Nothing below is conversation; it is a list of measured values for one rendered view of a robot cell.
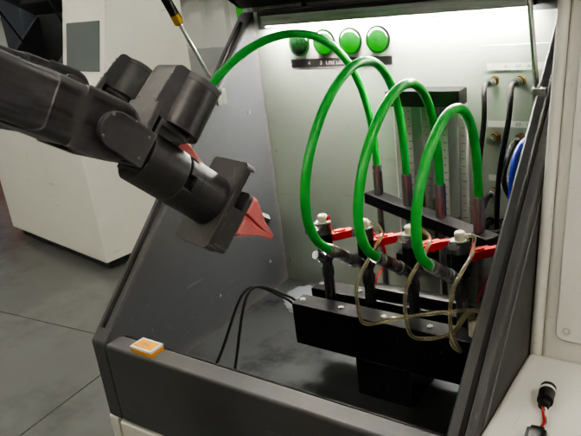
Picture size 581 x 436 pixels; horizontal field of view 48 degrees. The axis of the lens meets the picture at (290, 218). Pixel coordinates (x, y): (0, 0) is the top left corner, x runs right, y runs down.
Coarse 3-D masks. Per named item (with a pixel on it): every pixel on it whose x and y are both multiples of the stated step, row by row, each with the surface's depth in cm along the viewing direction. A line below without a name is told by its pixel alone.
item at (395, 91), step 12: (396, 84) 92; (408, 84) 93; (420, 84) 97; (396, 96) 91; (420, 96) 99; (384, 108) 89; (432, 108) 101; (372, 120) 88; (432, 120) 103; (372, 132) 87; (372, 144) 87; (360, 168) 86; (360, 180) 86; (360, 192) 86; (444, 192) 108; (360, 204) 86; (444, 204) 109; (360, 216) 86; (444, 216) 110; (360, 228) 87; (360, 240) 88; (372, 252) 90; (384, 264) 93; (396, 264) 96
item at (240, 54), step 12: (264, 36) 104; (276, 36) 105; (288, 36) 106; (300, 36) 108; (312, 36) 109; (324, 36) 110; (252, 48) 103; (336, 48) 112; (228, 60) 102; (240, 60) 103; (348, 60) 114; (216, 72) 102; (216, 84) 101; (360, 84) 116; (360, 96) 118; (372, 156) 123; (372, 168) 124
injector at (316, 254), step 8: (320, 224) 109; (328, 224) 109; (320, 232) 109; (328, 232) 109; (328, 240) 110; (312, 256) 110; (320, 256) 109; (328, 256) 111; (328, 264) 112; (328, 272) 112; (328, 280) 113; (328, 288) 113; (328, 296) 114
